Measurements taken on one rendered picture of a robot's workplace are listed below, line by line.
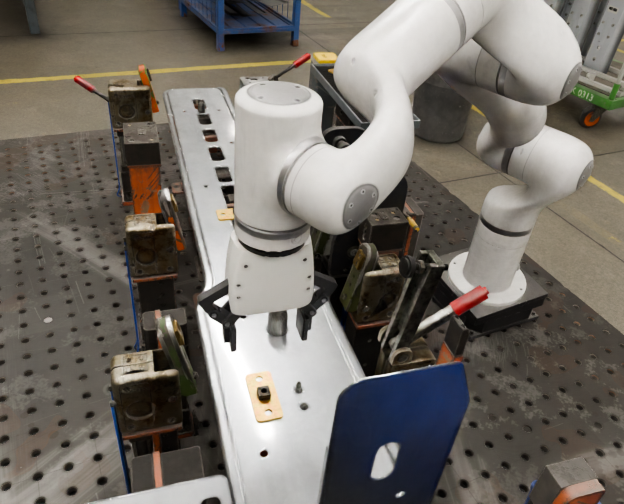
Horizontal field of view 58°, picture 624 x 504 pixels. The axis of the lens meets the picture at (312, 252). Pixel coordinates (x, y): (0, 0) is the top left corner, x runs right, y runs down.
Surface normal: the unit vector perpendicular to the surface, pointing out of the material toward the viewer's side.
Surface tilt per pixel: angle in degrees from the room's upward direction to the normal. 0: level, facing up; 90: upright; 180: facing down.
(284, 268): 91
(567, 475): 0
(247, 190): 90
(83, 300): 0
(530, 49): 75
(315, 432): 0
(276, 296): 94
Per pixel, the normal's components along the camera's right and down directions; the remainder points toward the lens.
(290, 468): 0.08, -0.80
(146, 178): 0.29, 0.59
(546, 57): 0.18, 0.31
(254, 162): -0.54, 0.46
